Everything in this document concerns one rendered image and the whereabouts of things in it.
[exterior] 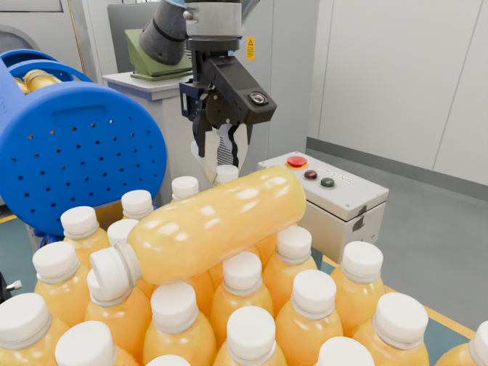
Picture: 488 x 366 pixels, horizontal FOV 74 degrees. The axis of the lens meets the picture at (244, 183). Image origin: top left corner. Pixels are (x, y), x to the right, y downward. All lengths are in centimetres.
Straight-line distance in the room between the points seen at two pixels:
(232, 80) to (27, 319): 33
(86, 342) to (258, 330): 13
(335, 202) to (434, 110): 267
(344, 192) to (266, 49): 178
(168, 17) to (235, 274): 88
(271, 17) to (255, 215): 194
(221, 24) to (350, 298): 36
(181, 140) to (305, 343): 91
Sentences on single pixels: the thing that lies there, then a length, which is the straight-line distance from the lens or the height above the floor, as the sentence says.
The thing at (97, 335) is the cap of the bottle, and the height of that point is 111.
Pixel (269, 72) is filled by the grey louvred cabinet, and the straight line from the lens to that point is 222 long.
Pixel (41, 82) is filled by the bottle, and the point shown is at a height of 119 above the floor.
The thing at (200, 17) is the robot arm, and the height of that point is 133.
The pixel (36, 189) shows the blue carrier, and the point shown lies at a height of 108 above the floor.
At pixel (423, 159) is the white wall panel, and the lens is 323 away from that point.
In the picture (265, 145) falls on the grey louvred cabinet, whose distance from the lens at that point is 235.
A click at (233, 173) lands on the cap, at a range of 51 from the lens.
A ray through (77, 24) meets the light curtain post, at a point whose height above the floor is 130.
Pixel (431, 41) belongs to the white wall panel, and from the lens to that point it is 308.
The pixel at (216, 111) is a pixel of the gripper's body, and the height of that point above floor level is 121.
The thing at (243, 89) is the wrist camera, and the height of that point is 125.
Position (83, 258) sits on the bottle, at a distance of 45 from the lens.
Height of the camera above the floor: 133
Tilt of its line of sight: 27 degrees down
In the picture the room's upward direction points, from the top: straight up
